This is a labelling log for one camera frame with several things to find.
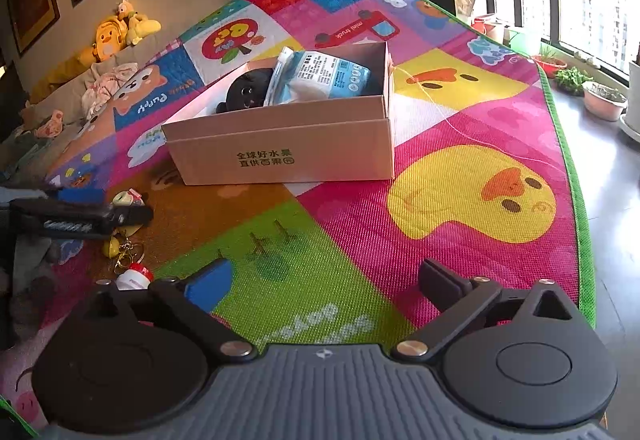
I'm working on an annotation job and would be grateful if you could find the thin yellow string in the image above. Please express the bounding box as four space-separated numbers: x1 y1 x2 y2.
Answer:
392 64 547 167

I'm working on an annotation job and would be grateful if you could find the dark grey cloth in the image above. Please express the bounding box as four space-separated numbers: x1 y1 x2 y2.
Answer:
0 235 58 352

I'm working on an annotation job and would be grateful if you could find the colourful cartoon play mat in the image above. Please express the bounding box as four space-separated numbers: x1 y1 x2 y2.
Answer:
0 0 598 440

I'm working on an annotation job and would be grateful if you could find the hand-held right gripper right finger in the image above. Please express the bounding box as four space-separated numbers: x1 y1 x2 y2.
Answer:
391 258 576 362

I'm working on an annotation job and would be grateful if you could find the pile of pale clothes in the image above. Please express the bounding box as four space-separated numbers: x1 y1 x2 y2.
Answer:
82 62 139 121

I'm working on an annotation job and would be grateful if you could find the white plant pot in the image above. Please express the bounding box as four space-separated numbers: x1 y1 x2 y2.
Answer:
619 61 640 141

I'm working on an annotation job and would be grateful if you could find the black plush toy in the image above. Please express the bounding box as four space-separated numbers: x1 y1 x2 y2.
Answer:
216 67 278 115

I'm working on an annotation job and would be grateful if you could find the white bottle keychain red cap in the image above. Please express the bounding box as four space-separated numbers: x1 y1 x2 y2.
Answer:
115 262 156 292

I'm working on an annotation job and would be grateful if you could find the blue and white packet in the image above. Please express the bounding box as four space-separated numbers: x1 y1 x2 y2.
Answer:
262 46 373 107

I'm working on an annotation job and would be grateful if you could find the pale green keychain toy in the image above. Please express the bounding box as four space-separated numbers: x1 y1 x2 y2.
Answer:
111 188 146 209

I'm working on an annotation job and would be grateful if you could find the yellow round keychain toy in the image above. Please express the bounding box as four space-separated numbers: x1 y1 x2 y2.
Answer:
102 225 139 262

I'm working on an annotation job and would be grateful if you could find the pink cardboard box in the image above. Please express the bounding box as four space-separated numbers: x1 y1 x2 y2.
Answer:
161 41 396 186

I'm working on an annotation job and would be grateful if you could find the grey sofa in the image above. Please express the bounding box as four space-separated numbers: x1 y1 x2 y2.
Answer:
20 37 168 146

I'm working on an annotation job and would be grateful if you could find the yellow chick plush toy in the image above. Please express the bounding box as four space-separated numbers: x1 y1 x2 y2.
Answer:
79 17 132 66

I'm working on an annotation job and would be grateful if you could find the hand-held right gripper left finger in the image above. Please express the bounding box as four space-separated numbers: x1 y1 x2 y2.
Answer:
92 257 256 363

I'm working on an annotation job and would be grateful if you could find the small orange plush toy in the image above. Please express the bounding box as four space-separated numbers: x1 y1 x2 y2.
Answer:
32 110 66 139

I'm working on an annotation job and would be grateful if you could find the red flower pot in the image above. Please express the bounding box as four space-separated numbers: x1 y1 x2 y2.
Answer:
531 54 569 79

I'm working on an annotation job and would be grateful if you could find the yellow duck plush toy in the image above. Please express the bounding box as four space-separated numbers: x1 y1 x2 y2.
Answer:
117 0 162 46

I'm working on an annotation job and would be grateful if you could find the small green potted plant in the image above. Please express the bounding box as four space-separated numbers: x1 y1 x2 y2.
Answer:
555 66 594 96

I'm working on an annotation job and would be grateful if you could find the green bucket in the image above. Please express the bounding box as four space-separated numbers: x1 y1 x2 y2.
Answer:
506 26 544 59

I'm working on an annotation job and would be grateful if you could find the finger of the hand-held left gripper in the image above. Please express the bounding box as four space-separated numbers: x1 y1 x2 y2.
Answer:
97 205 154 228
0 187 108 207

